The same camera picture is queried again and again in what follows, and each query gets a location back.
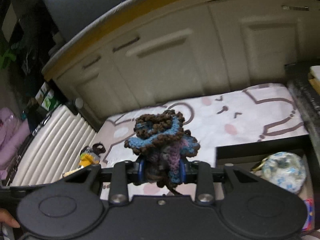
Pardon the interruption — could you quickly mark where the pink cartoon bear blanket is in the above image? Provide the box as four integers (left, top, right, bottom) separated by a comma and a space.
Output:
94, 82, 310, 201

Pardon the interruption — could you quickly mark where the beige cabinet with doors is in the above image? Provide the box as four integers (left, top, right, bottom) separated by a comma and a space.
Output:
42, 0, 319, 122

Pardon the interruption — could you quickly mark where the person's hand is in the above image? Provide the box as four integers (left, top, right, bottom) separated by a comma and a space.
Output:
0, 208, 20, 228

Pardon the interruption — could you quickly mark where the green white carton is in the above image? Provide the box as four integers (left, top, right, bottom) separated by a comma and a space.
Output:
35, 82, 60, 112

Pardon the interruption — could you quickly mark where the colourful patterned card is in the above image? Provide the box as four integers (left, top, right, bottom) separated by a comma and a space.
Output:
302, 198, 315, 232

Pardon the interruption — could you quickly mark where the black storage box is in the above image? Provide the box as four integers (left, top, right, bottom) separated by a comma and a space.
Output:
216, 135, 319, 194

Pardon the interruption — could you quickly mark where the white ribbed suitcase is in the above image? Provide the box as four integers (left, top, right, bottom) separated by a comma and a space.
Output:
8, 105, 97, 186

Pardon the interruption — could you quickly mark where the blue brown crochet piece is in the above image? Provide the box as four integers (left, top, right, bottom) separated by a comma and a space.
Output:
124, 109, 200, 191

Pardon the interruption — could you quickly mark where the pink clothing pile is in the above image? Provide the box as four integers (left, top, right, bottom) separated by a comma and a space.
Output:
1, 107, 30, 180

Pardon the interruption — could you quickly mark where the blue floral fabric pouch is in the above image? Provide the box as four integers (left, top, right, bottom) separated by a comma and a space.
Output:
261, 152, 306, 194

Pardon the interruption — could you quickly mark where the white board with wood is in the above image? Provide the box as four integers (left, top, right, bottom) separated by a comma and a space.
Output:
308, 66, 320, 94

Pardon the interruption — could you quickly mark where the black wrapped bundle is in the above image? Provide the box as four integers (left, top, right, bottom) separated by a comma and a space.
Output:
284, 59, 319, 155

